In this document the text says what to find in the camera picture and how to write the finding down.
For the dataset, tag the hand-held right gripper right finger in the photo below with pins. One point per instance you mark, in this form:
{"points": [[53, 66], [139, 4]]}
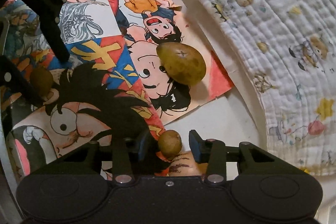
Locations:
{"points": [[195, 147]]}

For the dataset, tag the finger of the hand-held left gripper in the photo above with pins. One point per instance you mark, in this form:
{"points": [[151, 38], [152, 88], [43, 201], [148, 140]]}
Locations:
{"points": [[50, 16], [18, 77]]}

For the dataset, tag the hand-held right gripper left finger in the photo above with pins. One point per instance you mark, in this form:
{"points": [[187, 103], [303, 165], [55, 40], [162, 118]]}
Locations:
{"points": [[143, 147]]}

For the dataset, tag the small brown fruit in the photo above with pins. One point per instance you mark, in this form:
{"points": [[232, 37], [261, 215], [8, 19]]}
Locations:
{"points": [[42, 81], [170, 144]]}

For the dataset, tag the striped pepino melon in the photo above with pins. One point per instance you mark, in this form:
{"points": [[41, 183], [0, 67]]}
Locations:
{"points": [[183, 165]]}

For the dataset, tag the colourful cartoon table cover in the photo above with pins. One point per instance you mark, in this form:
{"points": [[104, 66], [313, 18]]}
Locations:
{"points": [[22, 24]]}

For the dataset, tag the green pear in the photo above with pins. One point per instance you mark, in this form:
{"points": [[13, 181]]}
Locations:
{"points": [[181, 64]]}

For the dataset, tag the anime cartoon poster mat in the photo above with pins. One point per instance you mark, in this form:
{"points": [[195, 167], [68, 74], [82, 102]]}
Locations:
{"points": [[147, 3]]}

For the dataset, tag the printed blanket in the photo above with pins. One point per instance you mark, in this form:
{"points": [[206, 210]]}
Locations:
{"points": [[275, 43]]}

